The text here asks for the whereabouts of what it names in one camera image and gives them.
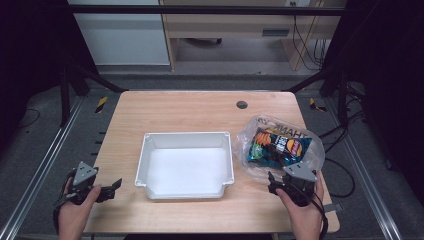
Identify yellow black tape marker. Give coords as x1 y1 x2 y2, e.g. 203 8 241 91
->
94 95 109 115
307 96 328 113

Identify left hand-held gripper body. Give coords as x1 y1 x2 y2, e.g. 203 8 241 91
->
59 161 113 206

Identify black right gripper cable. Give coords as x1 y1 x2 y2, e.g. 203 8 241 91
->
308 190 330 240

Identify black horizontal frame bar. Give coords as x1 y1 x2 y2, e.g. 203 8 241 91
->
67 5 348 17

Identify clear plastic bag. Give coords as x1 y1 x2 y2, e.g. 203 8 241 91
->
233 114 326 186

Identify black floor cable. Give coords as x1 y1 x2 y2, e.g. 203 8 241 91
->
17 107 42 130
316 109 367 200

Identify black frame strut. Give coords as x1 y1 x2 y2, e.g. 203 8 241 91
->
59 64 130 128
285 63 352 128

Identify person's right hand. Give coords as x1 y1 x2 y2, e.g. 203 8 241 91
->
275 170 325 232

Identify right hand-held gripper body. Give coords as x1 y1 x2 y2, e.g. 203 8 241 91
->
276 161 318 208

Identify black cables at desk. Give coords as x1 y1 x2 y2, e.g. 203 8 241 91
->
291 14 330 72

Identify person's left hand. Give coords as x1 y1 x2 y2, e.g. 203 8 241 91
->
57 177 103 234

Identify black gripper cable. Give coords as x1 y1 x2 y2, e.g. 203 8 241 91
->
308 190 330 240
52 168 77 235

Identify blue chip packet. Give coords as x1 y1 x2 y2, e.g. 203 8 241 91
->
246 127 314 169

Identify white plastic bin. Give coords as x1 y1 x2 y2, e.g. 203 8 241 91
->
134 131 235 201

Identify aluminium floor rail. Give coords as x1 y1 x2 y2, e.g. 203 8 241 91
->
323 98 405 240
0 95 85 240

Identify white cabinet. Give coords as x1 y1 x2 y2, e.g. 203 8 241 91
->
67 0 171 67

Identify dark curtain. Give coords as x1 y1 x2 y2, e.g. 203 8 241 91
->
328 0 424 204
0 0 100 151

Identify grey tape strip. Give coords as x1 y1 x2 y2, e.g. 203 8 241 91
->
323 202 345 214

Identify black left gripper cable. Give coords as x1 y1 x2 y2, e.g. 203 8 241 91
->
52 168 77 235

